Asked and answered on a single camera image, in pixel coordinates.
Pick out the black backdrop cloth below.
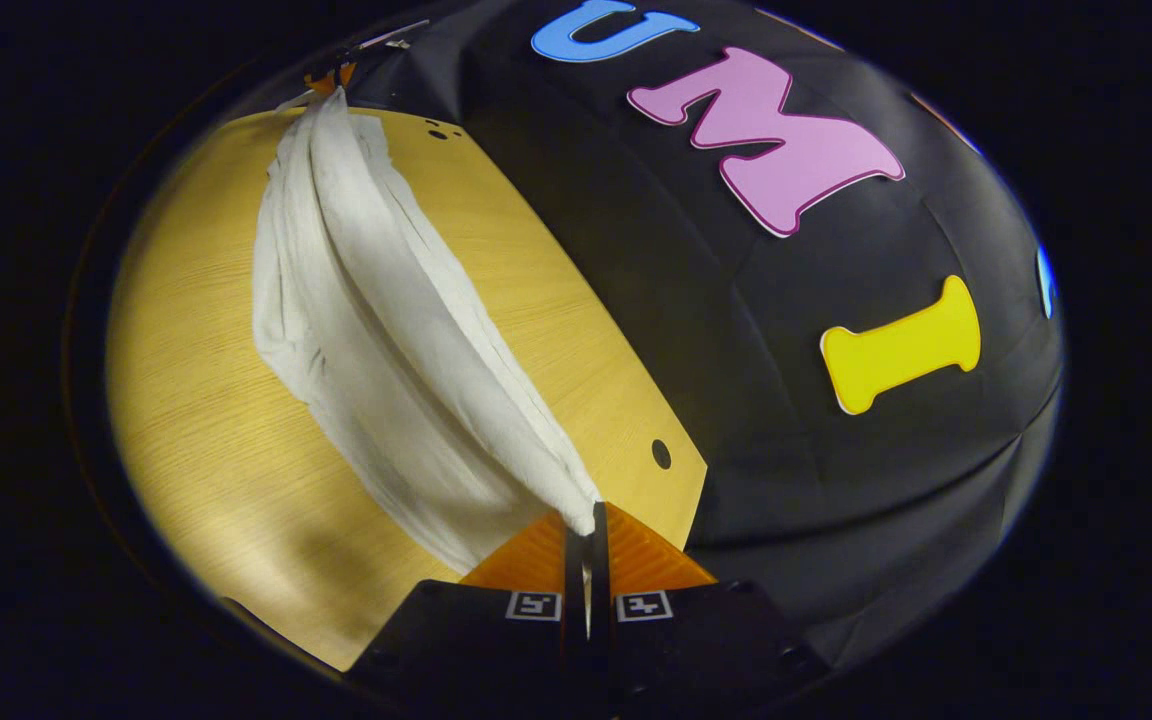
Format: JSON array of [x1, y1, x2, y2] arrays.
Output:
[[226, 0, 1065, 671]]

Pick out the white jeans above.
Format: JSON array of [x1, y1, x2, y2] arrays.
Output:
[[251, 85, 602, 576]]

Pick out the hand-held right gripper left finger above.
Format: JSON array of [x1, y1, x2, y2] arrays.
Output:
[[344, 510, 589, 706]]

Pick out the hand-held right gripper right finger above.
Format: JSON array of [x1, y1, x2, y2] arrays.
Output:
[[591, 500, 832, 706]]

